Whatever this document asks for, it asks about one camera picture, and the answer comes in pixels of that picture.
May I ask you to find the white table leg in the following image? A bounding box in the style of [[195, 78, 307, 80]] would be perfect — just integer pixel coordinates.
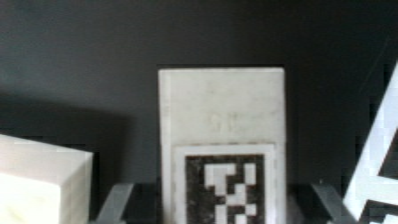
[[0, 134, 94, 224], [158, 68, 286, 224]]

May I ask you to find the white table leg lying front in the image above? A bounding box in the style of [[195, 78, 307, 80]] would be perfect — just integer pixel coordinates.
[[0, 134, 94, 224]]

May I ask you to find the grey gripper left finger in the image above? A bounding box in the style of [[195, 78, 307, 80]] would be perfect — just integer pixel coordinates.
[[87, 183, 135, 224]]

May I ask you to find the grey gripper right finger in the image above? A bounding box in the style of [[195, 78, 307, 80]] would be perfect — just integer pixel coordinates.
[[311, 183, 357, 224]]

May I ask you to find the white obstacle frame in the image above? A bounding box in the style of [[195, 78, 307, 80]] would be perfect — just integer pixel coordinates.
[[343, 62, 398, 220]]

